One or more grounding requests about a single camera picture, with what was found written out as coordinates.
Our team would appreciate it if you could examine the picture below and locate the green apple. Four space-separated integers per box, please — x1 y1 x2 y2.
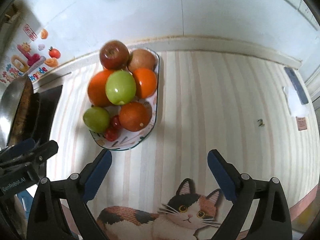
105 70 136 106
82 106 111 133

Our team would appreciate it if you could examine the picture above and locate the dark orange fruit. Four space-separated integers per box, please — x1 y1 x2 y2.
119 102 151 132

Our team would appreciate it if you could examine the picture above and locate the brown round pear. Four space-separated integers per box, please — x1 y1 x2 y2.
127 49 156 72

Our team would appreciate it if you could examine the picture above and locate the black induction cooktop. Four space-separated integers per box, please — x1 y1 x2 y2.
15 84 63 181

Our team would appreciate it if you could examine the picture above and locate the steel wok pan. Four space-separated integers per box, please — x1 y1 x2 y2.
1 75 34 149

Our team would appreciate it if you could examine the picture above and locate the red cherry tomato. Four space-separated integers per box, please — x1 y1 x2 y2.
110 115 122 130
104 127 120 142

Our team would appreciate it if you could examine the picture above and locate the large orange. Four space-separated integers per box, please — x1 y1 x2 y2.
87 69 114 107

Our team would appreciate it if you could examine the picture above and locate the floral ceramic fruit plate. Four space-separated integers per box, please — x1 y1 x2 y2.
89 47 161 151

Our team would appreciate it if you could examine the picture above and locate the small pink label card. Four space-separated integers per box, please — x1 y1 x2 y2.
296 117 308 131

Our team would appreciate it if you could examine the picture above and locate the striped cat print table mat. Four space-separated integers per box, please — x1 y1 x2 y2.
47 49 320 240

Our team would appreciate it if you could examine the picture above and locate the dark blue phone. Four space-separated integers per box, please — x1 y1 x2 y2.
284 67 309 105

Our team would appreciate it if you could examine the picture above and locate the red apple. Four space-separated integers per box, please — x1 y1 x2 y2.
99 40 130 70

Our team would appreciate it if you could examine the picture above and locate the small orange right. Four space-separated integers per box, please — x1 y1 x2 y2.
132 68 157 99

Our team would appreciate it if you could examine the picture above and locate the fruit wall sticker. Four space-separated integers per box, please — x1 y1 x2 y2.
1 22 64 87

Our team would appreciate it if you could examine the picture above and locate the wall power socket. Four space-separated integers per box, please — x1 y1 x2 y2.
285 0 319 30

